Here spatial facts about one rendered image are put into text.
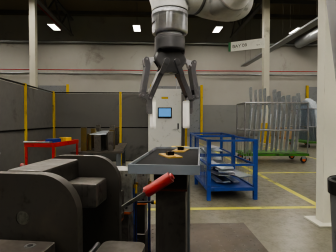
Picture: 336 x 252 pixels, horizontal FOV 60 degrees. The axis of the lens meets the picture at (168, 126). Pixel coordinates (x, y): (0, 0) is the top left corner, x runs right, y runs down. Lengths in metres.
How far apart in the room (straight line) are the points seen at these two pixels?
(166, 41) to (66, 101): 7.50
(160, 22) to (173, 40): 0.05
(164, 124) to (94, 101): 2.10
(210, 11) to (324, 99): 3.22
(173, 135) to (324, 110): 3.97
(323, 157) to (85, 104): 5.93
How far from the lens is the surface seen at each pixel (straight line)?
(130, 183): 0.83
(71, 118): 8.11
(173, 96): 7.03
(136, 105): 7.83
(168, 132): 7.01
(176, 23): 0.72
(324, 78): 3.96
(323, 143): 3.94
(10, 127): 6.09
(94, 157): 0.51
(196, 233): 1.51
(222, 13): 0.81
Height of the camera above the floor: 1.25
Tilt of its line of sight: 1 degrees down
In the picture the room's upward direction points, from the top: straight up
